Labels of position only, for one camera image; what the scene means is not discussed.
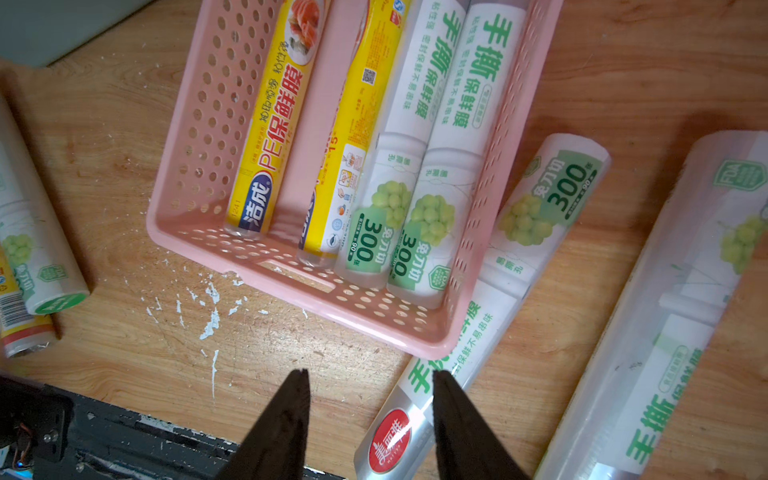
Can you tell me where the short red yellow wrap roll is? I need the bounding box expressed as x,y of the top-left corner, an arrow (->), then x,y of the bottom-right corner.
1,253 -> 58,358

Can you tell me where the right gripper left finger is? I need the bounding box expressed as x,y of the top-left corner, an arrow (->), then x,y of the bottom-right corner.
216,369 -> 311,479

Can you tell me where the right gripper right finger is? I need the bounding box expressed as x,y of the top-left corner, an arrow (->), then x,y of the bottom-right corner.
433,370 -> 530,480

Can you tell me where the grey lidded storage box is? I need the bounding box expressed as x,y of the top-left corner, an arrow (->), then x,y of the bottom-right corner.
1,0 -> 148,67

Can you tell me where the long yellow wrap roll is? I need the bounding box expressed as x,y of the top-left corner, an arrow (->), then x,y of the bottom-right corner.
224,0 -> 332,238

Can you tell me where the pink plastic basket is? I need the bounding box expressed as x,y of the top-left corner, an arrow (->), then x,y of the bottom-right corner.
146,1 -> 561,359

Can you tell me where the long white green wrap roll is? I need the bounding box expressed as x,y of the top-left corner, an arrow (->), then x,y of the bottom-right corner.
354,133 -> 612,479

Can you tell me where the green capped wrap roll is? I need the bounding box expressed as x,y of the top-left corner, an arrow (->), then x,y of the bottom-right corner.
1,100 -> 90,315

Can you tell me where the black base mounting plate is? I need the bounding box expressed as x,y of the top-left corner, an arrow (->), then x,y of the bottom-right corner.
0,371 -> 346,480

